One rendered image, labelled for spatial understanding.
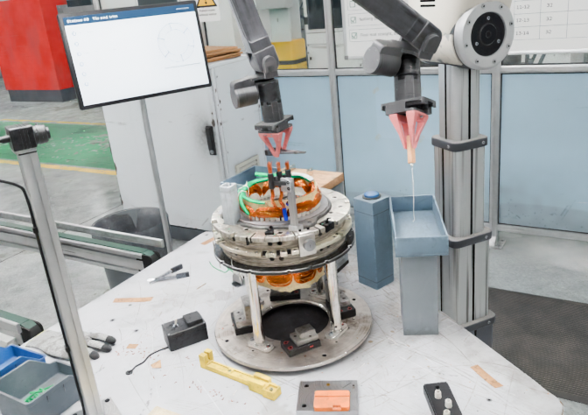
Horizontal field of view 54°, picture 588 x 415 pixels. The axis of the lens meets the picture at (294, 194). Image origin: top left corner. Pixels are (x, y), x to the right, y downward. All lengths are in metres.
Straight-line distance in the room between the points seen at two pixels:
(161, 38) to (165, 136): 1.61
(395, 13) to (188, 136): 2.66
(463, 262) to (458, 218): 0.12
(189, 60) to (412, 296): 1.37
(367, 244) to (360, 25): 2.19
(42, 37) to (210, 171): 1.93
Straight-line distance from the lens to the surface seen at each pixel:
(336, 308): 1.34
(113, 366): 1.47
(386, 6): 1.17
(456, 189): 1.51
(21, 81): 5.33
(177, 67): 2.31
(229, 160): 3.65
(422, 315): 1.39
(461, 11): 1.37
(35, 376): 1.47
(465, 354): 1.36
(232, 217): 1.26
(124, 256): 2.15
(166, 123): 3.81
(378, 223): 1.52
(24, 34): 5.15
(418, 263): 1.32
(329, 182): 1.57
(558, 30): 3.27
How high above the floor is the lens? 1.57
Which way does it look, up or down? 20 degrees down
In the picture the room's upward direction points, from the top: 6 degrees counter-clockwise
